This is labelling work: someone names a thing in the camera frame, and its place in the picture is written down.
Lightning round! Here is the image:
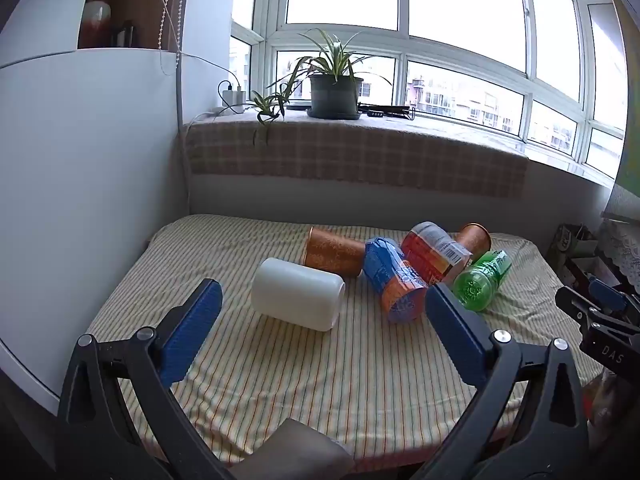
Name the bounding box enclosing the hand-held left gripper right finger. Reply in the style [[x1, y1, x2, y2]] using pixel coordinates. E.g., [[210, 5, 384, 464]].
[[410, 283, 592, 480]]

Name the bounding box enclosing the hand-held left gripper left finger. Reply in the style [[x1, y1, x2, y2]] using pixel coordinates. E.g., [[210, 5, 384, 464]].
[[55, 278, 237, 480]]

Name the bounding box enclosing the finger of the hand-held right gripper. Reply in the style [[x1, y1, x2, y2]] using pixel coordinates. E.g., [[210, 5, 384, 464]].
[[555, 287, 640, 335], [588, 277, 640, 317]]

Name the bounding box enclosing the white plastic cup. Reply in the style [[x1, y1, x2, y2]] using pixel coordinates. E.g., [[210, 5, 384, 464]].
[[250, 257, 347, 332]]

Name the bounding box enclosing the blue and orange cup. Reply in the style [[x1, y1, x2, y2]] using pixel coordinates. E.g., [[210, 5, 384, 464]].
[[362, 236, 430, 325]]

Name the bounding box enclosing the red and orange labelled cup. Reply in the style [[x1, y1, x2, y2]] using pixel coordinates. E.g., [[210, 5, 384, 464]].
[[400, 221, 473, 287]]

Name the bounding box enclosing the copper glitter cup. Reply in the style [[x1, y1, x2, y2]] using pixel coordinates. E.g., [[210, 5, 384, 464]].
[[303, 226, 367, 279], [456, 223, 493, 261]]

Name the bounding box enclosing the white lace cloth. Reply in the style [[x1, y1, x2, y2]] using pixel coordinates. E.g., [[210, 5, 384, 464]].
[[594, 216, 640, 292]]

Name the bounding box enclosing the cardboard box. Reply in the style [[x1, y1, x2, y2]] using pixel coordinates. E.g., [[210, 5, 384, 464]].
[[549, 223, 597, 283]]

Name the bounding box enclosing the green plastic bottle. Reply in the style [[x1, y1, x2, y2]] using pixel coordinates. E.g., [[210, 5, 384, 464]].
[[452, 249, 513, 312]]

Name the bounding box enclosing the striped bed sheet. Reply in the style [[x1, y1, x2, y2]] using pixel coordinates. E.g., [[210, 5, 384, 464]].
[[84, 213, 607, 462]]

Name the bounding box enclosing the yellow green curtain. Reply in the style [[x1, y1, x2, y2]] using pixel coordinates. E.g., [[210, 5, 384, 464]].
[[601, 0, 640, 222]]

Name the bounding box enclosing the brown cloth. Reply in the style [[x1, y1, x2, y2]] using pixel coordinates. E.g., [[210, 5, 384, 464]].
[[244, 417, 357, 480]]

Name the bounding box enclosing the white cabinet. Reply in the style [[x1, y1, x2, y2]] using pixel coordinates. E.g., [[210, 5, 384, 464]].
[[0, 0, 195, 413]]

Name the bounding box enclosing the plaid windowsill cloth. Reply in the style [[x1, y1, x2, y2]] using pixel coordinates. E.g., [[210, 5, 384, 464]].
[[182, 118, 530, 201]]

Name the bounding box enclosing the grey pipe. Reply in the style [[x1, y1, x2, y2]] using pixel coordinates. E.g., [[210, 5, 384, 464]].
[[174, 51, 195, 213]]

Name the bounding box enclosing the black device on windowsill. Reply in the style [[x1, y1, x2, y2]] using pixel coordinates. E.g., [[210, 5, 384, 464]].
[[357, 103, 417, 121]]

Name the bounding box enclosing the small spider plant shoot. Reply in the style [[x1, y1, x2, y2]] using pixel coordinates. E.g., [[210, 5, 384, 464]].
[[247, 90, 292, 127]]

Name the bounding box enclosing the potted spider plant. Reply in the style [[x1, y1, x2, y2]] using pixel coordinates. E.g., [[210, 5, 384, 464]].
[[266, 27, 394, 121]]

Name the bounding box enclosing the red and white vase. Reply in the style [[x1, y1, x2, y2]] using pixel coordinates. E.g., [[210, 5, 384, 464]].
[[81, 0, 112, 49]]

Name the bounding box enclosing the white charger with cables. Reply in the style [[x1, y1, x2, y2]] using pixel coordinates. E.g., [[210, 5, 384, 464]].
[[217, 79, 251, 114]]

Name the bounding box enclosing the white window frame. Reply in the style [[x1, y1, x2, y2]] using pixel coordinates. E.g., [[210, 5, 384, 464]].
[[230, 0, 632, 189]]

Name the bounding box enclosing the white cable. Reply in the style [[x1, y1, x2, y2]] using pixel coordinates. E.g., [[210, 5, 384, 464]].
[[139, 0, 242, 92]]

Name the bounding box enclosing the beaded blind cord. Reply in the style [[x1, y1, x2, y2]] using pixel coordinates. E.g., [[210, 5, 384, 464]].
[[154, 0, 194, 52]]

